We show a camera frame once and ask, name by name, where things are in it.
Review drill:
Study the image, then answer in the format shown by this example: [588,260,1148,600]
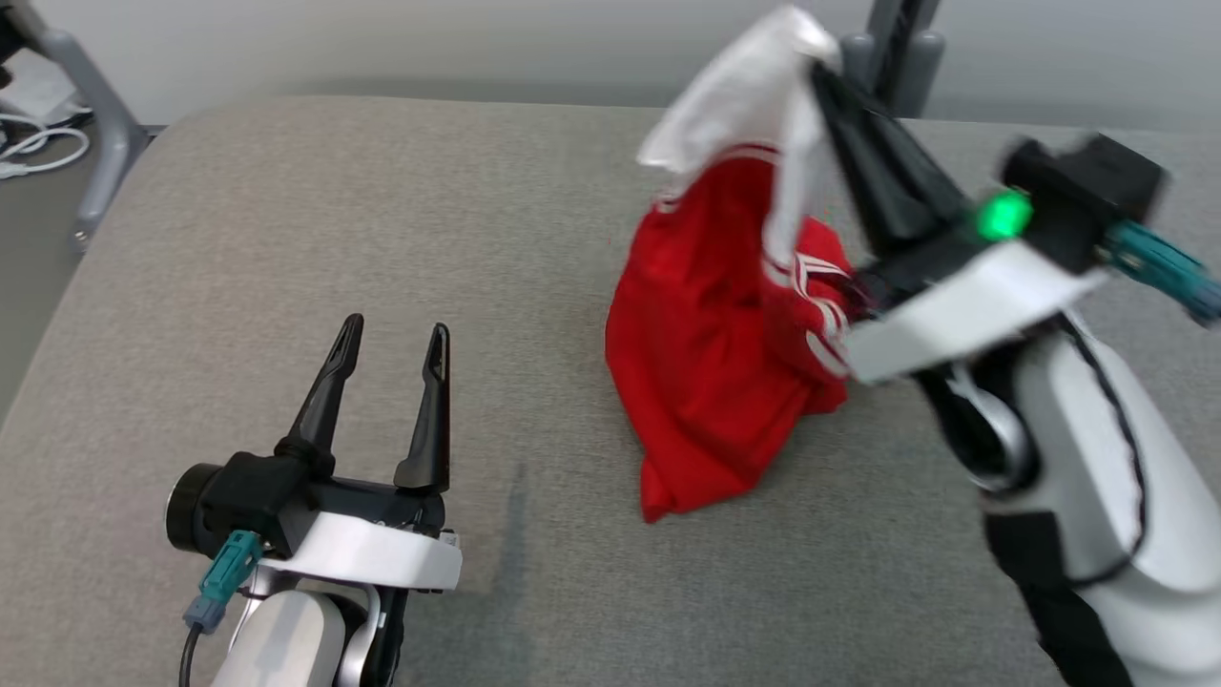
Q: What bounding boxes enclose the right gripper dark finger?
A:
[811,62,918,260]
[839,72,975,252]

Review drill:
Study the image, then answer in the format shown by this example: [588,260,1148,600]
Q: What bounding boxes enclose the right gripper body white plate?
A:
[844,229,1108,387]

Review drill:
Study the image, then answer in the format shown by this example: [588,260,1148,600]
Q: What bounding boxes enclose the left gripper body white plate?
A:
[258,477,465,594]

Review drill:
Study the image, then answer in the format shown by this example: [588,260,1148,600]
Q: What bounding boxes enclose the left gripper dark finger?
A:
[275,313,366,479]
[394,323,452,495]

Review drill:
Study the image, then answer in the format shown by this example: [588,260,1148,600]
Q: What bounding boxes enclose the red shorts with white stripes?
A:
[606,5,859,525]

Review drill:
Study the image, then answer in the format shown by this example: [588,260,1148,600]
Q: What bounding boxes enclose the dark grey stand pole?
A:
[838,0,946,121]

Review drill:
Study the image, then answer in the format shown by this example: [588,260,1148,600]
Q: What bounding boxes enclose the right teal cable plug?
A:
[1097,219,1221,326]

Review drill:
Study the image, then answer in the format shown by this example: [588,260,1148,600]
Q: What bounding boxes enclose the right thin black braided cable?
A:
[1059,320,1148,585]

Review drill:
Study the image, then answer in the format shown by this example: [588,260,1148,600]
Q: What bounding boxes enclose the grey metal frame leg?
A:
[0,0,150,255]

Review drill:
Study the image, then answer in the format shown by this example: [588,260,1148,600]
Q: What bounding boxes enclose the white cables on floor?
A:
[0,107,93,182]

